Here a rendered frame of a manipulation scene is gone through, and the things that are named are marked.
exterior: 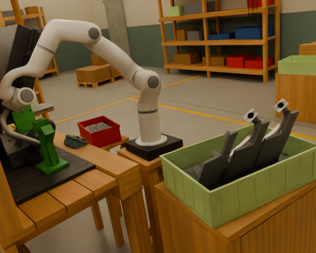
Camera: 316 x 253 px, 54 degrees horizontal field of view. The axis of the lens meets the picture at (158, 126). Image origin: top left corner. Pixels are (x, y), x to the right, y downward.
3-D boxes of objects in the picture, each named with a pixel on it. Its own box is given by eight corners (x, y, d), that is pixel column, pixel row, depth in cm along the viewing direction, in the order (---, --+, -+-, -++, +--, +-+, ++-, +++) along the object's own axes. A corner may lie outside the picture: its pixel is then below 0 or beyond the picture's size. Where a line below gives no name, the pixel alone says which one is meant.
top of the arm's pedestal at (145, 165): (158, 139, 210) (157, 133, 208) (190, 151, 185) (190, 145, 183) (117, 156, 193) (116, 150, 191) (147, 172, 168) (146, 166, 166)
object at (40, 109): (44, 107, 214) (42, 103, 213) (54, 110, 202) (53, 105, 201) (-16, 125, 190) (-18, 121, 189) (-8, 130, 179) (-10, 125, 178)
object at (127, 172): (31, 134, 271) (27, 118, 266) (143, 188, 165) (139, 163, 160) (15, 140, 263) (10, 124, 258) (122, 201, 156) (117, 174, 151)
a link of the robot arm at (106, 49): (149, 96, 173) (138, 92, 187) (161, 78, 174) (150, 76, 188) (74, 37, 149) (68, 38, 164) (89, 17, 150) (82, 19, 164)
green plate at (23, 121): (34, 127, 189) (22, 94, 186) (38, 126, 183) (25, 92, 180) (15, 134, 182) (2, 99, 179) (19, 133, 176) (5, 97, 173)
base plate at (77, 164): (20, 130, 244) (19, 128, 243) (96, 167, 166) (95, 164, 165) (-39, 150, 218) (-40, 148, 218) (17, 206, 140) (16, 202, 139)
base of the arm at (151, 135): (155, 133, 198) (152, 105, 193) (173, 140, 183) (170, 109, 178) (129, 141, 188) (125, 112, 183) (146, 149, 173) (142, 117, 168)
